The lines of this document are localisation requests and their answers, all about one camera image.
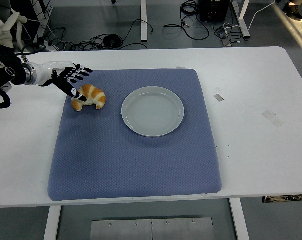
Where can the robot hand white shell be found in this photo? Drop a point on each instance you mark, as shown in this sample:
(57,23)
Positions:
(47,72)

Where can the golden croissant bread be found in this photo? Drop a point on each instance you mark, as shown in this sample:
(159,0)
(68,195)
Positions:
(97,96)

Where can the round grey plate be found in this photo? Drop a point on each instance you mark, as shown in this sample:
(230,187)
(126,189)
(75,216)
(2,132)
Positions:
(153,117)

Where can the grey metal plate with screws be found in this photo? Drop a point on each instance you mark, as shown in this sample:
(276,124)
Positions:
(150,228)

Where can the round black floor device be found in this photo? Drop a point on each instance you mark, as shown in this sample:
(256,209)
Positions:
(112,41)

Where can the white background desk leg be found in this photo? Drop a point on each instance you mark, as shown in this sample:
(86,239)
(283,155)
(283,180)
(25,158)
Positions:
(143,20)
(243,20)

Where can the blue quilted mat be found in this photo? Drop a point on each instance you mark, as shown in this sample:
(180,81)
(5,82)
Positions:
(128,170)

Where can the white table leg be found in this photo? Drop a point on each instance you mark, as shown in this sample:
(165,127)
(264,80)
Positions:
(239,220)
(52,222)

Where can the small grey tape piece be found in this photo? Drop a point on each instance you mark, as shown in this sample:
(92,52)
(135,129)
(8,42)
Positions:
(218,98)

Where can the black equipment box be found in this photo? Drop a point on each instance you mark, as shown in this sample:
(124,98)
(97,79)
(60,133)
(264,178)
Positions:
(214,10)

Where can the grey power adapter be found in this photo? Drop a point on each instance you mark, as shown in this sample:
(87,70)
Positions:
(224,33)

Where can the large clear tape piece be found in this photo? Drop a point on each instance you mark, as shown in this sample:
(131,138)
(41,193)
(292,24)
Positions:
(271,118)

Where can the person's foot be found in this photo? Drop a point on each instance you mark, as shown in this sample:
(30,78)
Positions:
(293,11)

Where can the white padded tube frame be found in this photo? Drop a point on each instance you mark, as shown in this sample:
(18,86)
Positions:
(13,18)

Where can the camouflage patterned bracket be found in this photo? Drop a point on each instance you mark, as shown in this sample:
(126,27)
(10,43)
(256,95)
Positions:
(285,198)

